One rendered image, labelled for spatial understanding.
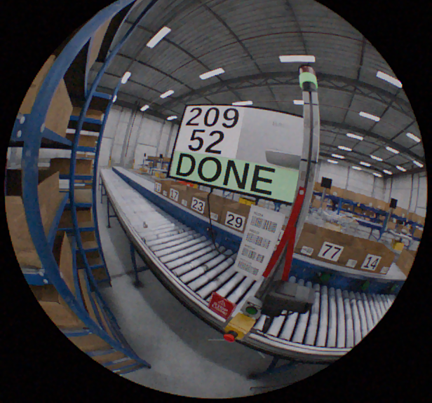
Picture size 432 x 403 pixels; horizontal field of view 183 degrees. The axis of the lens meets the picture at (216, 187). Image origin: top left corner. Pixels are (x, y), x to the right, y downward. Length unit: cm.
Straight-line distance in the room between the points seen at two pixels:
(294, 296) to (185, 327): 117
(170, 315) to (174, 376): 65
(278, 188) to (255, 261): 22
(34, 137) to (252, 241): 43
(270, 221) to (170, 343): 125
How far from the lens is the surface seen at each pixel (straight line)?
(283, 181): 41
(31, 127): 20
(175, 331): 139
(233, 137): 44
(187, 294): 69
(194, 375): 131
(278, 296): 34
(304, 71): 44
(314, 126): 34
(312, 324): 80
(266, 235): 33
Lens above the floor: 130
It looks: 7 degrees down
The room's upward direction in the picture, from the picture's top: 11 degrees clockwise
